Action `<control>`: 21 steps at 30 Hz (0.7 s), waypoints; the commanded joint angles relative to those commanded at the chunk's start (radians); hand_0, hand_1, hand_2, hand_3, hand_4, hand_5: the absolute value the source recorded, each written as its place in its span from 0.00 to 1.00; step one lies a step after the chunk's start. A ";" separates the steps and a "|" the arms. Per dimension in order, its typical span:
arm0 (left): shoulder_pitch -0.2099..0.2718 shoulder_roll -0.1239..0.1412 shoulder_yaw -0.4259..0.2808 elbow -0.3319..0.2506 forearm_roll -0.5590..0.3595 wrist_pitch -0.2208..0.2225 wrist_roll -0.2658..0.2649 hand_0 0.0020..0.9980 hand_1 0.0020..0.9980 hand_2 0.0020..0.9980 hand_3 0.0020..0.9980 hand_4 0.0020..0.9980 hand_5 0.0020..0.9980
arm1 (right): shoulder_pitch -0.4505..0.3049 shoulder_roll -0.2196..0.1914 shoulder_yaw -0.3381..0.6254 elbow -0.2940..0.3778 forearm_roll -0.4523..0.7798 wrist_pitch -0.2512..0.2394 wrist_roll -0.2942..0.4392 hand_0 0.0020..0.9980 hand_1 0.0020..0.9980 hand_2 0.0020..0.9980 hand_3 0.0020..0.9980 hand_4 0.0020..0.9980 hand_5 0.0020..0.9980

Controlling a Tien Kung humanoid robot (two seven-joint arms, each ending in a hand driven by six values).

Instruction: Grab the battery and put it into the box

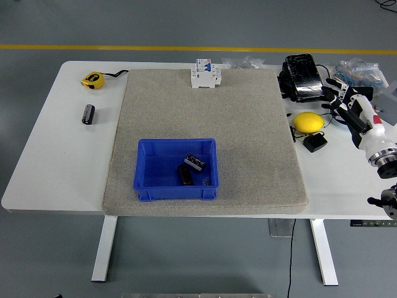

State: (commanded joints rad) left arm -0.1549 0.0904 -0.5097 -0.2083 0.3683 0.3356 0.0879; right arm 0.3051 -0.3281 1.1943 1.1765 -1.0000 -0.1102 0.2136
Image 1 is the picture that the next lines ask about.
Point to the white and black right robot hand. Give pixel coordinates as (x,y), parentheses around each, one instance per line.
(369,124)

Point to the grey metal plate under table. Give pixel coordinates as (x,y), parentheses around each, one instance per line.
(279,228)

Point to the white table leg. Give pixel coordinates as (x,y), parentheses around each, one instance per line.
(104,248)
(324,251)

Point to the blue plastic box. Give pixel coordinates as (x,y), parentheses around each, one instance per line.
(158,174)

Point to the black glossy foot pedal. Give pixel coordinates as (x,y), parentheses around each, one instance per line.
(305,77)

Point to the dark battery with white print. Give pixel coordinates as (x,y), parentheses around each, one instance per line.
(195,162)

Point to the yellow tape measure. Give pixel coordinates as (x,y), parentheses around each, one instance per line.
(93,80)

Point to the grey-brown mat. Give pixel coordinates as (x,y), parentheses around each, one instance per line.
(201,115)

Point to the dark battery with brown stripe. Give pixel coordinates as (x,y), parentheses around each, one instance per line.
(88,114)

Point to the clear bag of metal parts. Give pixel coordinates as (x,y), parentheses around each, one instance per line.
(245,62)

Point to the black power adapter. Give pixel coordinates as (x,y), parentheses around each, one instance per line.
(314,142)

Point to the small dark screw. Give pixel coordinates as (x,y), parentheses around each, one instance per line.
(207,181)

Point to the table control panel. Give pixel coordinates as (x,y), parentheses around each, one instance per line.
(372,223)

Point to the plain black battery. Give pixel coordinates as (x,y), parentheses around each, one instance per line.
(185,174)

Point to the grey box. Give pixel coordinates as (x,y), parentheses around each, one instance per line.
(389,104)

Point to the small black box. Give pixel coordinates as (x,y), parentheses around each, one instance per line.
(369,92)

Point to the clear bags with blue parts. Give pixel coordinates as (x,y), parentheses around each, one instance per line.
(356,71)

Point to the yellow lemon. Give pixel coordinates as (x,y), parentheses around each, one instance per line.
(308,121)

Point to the white circuit breaker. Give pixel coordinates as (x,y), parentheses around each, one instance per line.
(205,76)

